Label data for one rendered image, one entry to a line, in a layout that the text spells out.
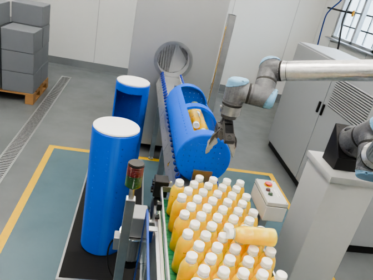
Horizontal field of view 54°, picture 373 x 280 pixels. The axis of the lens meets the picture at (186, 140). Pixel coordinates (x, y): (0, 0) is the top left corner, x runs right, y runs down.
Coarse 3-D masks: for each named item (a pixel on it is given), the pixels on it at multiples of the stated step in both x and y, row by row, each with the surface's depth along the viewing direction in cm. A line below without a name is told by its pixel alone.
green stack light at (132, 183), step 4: (128, 176) 137; (128, 180) 137; (132, 180) 136; (136, 180) 137; (140, 180) 138; (128, 184) 138; (132, 184) 137; (136, 184) 137; (140, 184) 139; (132, 188) 138; (136, 188) 138
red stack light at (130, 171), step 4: (128, 168) 136; (132, 168) 134; (140, 168) 136; (128, 172) 136; (132, 172) 135; (136, 172) 135; (140, 172) 136; (132, 176) 136; (136, 176) 136; (140, 176) 137
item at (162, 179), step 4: (156, 176) 181; (160, 176) 182; (164, 176) 183; (152, 180) 181; (156, 180) 178; (160, 180) 179; (164, 180) 179; (168, 180) 180; (152, 184) 179; (156, 184) 178; (160, 184) 178; (164, 184) 178; (168, 184) 178; (152, 188) 180; (156, 188) 179; (152, 192) 181; (156, 192) 180; (164, 192) 180; (156, 196) 180; (164, 196) 181
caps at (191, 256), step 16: (192, 208) 150; (208, 208) 151; (224, 208) 153; (240, 208) 156; (192, 224) 139; (208, 224) 141; (224, 224) 143; (224, 240) 136; (192, 256) 123; (208, 256) 125; (272, 256) 134; (208, 272) 118; (224, 272) 119; (240, 272) 121
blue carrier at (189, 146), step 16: (176, 96) 243; (192, 96) 263; (176, 112) 221; (208, 112) 220; (176, 128) 205; (192, 128) 190; (176, 144) 192; (192, 144) 183; (224, 144) 185; (176, 160) 186; (192, 160) 187; (208, 160) 188; (224, 160) 189
